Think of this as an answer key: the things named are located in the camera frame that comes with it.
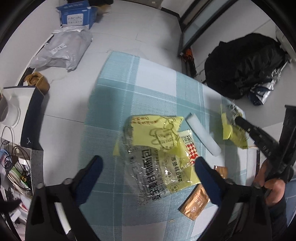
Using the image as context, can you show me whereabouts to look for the tangled cables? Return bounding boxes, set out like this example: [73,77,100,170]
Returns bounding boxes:
[0,126,33,193]

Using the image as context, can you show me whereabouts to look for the brown paper ball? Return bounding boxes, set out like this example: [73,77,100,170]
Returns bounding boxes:
[25,72,50,95]

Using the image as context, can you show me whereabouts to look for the large yellow bread wrapper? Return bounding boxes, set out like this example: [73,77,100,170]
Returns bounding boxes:
[113,115,200,205]

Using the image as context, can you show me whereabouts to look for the red checked snack packet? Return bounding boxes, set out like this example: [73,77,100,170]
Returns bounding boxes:
[179,130,199,166]

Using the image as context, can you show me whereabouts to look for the small yellow wrapper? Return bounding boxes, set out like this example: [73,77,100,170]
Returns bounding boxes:
[220,98,248,149]

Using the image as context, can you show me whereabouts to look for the silver insulated bag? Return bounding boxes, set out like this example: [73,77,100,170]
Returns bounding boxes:
[247,61,289,106]

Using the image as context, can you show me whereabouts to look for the person's right hand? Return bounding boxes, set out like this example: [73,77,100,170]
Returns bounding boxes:
[254,159,285,207]

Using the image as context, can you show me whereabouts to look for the grey plastic mailer bag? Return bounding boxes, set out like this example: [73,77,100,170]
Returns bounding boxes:
[29,26,93,71]

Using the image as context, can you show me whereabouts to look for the brown sachet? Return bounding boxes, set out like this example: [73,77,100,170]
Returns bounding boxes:
[214,166,228,179]
[179,183,210,221]

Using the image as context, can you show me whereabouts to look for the blue cardboard box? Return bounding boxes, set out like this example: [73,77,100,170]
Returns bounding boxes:
[56,1,98,29]

